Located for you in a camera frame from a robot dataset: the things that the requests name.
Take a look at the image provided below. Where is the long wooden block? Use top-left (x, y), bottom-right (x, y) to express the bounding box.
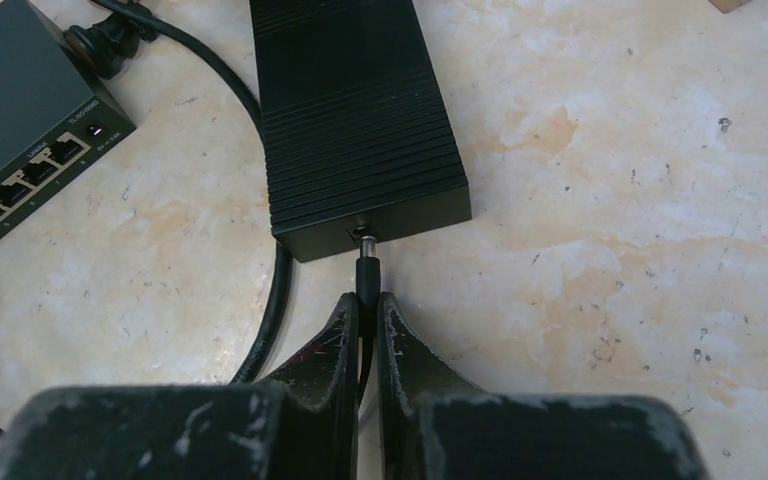
top-left (709, 0), bottom-right (752, 14)

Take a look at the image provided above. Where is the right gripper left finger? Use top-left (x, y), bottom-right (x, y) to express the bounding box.
top-left (256, 293), bottom-right (359, 479)

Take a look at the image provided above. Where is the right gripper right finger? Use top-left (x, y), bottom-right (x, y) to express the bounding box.
top-left (377, 292), bottom-right (490, 479)

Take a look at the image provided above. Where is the black network switch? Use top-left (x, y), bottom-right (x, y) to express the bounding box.
top-left (0, 1), bottom-right (136, 239)
top-left (250, 0), bottom-right (472, 262)

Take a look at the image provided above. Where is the black power adapter with cord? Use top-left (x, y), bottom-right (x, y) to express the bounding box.
top-left (355, 234), bottom-right (381, 404)

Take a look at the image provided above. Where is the black ethernet cable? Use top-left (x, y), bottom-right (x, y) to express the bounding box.
top-left (64, 0), bottom-right (295, 386)

